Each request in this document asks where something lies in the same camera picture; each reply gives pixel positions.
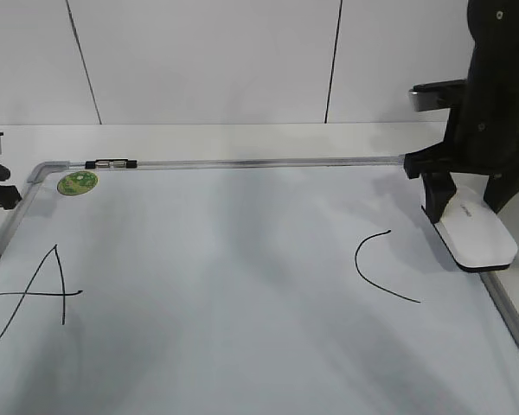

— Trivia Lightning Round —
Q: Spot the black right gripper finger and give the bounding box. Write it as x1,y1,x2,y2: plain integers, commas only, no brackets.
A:
484,166,519,213
421,172,457,223

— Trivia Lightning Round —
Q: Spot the white whiteboard eraser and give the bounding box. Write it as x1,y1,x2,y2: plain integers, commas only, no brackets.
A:
433,185,518,273

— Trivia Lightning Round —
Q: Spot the white whiteboard with aluminium frame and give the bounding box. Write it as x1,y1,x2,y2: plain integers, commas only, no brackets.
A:
0,165,519,414

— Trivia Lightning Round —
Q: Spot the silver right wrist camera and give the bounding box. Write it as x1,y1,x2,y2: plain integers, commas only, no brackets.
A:
408,80,466,112

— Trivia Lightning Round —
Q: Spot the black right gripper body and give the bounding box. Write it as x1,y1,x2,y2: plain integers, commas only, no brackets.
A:
403,0,519,180

